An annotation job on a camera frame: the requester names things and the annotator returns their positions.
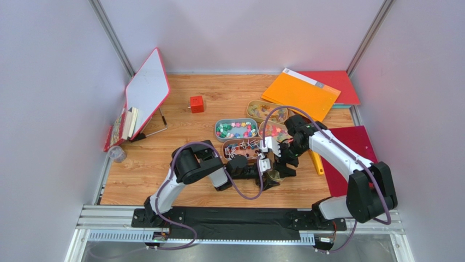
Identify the beige tray of star candies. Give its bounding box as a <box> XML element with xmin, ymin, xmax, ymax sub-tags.
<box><xmin>258</xmin><ymin>121</ymin><xmax>292</xmax><ymax>142</ymax></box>

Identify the yellow plastic scoop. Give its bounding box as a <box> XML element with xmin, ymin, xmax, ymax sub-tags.
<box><xmin>309</xmin><ymin>150</ymin><xmax>325</xmax><ymax>176</ymax></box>

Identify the grey tray of round candies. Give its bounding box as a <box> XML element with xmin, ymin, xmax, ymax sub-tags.
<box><xmin>214</xmin><ymin>118</ymin><xmax>258</xmax><ymax>142</ymax></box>

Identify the gold round lid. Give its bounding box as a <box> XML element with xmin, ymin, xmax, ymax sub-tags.
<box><xmin>266</xmin><ymin>169</ymin><xmax>285</xmax><ymax>183</ymax></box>

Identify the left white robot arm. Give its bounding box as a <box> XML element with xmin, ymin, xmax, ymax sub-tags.
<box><xmin>144</xmin><ymin>137</ymin><xmax>281</xmax><ymax>217</ymax></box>

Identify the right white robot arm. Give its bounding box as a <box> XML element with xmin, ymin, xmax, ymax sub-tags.
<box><xmin>277</xmin><ymin>115</ymin><xmax>398</xmax><ymax>223</ymax></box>

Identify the beige tray of popsicle candies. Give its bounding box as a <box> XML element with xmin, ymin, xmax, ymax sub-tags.
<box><xmin>246</xmin><ymin>100</ymin><xmax>289</xmax><ymax>123</ymax></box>

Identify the orange folder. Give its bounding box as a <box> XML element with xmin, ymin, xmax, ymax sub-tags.
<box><xmin>261</xmin><ymin>68</ymin><xmax>341</xmax><ymax>122</ymax></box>

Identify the teal book under folder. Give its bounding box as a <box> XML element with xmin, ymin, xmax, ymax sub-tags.
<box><xmin>332</xmin><ymin>104</ymin><xmax>352</xmax><ymax>109</ymax></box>

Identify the dark red folder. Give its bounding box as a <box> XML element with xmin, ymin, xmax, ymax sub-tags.
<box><xmin>321</xmin><ymin>126</ymin><xmax>378</xmax><ymax>197</ymax></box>

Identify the red cube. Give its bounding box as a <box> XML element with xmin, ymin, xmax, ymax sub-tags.
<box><xmin>189</xmin><ymin>96</ymin><xmax>205</xmax><ymax>114</ymax></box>

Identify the red folder at back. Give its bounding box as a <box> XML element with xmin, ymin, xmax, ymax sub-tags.
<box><xmin>299</xmin><ymin>70</ymin><xmax>361</xmax><ymax>106</ymax></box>

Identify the metal board stand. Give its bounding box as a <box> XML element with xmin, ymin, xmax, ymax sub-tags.
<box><xmin>130</xmin><ymin>107</ymin><xmax>168</xmax><ymax>142</ymax></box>

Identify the clear plastic cup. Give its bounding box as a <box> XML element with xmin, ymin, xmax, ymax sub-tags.
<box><xmin>108</xmin><ymin>146</ymin><xmax>127</xmax><ymax>163</ymax></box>

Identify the stack of books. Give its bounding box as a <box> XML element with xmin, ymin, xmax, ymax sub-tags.
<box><xmin>103</xmin><ymin>107</ymin><xmax>139</xmax><ymax>152</ymax></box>

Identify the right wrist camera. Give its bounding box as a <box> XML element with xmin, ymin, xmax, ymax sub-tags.
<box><xmin>260</xmin><ymin>136</ymin><xmax>281</xmax><ymax>157</ymax></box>

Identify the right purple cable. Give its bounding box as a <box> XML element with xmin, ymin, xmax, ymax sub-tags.
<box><xmin>263</xmin><ymin>105</ymin><xmax>393</xmax><ymax>254</ymax></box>

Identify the purple cable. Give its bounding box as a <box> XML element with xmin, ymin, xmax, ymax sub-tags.
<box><xmin>145</xmin><ymin>141</ymin><xmax>264</xmax><ymax>251</ymax></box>
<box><xmin>263</xmin><ymin>105</ymin><xmax>393</xmax><ymax>254</ymax></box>

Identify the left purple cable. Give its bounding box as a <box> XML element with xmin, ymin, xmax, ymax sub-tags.
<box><xmin>145</xmin><ymin>141</ymin><xmax>264</xmax><ymax>251</ymax></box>

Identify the white board with red frame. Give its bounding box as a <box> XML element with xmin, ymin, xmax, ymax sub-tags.
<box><xmin>126</xmin><ymin>47</ymin><xmax>171</xmax><ymax>140</ymax></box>

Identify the aluminium rail frame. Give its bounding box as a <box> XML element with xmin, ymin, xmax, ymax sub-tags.
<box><xmin>67</xmin><ymin>205</ymin><xmax>414</xmax><ymax>261</ymax></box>

